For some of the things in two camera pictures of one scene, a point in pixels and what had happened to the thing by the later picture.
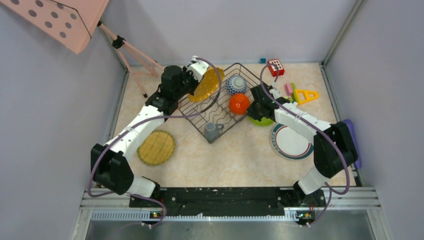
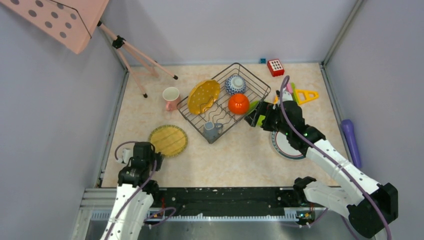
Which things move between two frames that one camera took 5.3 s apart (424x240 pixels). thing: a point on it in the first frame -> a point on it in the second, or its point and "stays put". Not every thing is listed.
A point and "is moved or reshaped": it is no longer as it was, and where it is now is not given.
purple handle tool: [358, 163] stays put
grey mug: [212, 131] stays put
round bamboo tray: [156, 148] is moved or reshaped
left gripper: [195, 79] -> [158, 157]
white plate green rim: [289, 144] stays put
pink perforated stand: [72, 23] stays put
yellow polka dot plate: [209, 85] is moved or reshaped
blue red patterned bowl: [235, 84] stays put
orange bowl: [239, 104] stays put
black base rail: [228, 202] stays put
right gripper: [251, 112] -> [267, 110]
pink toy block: [288, 89] stays put
